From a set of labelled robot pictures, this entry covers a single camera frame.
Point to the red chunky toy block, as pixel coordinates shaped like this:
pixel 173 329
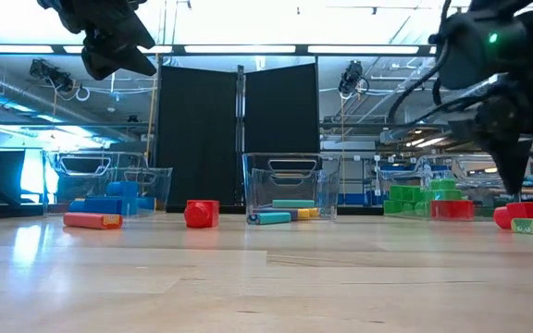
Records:
pixel 451 210
pixel 523 212
pixel 202 213

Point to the grey ceiling pipe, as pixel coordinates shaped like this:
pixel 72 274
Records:
pixel 16 90

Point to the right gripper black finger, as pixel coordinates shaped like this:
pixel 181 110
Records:
pixel 511 162

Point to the red slim toy block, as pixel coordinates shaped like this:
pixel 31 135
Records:
pixel 88 220

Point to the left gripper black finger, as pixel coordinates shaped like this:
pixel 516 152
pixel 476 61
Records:
pixel 114 62
pixel 132 32

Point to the clear plastic bin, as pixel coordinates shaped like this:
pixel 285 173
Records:
pixel 155 178
pixel 433 162
pixel 326 185

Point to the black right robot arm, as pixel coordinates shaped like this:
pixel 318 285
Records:
pixel 479 51

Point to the black folding divider screen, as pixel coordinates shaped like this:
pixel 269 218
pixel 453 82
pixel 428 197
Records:
pixel 197 139

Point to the silver ventilation duct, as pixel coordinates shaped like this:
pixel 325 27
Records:
pixel 396 135

